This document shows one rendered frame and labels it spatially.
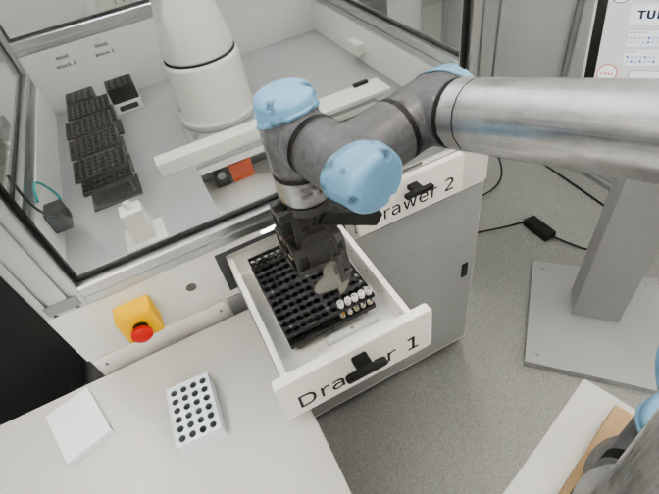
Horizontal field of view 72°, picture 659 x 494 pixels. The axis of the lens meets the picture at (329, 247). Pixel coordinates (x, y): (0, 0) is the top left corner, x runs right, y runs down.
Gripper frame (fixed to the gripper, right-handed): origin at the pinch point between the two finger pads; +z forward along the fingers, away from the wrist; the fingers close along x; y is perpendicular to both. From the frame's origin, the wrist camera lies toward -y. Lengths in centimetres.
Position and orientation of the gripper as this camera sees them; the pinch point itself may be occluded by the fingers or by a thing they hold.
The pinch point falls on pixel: (337, 278)
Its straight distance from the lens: 76.8
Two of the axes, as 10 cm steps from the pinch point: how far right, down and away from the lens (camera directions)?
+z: 1.4, 6.8, 7.2
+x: 4.8, 5.9, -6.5
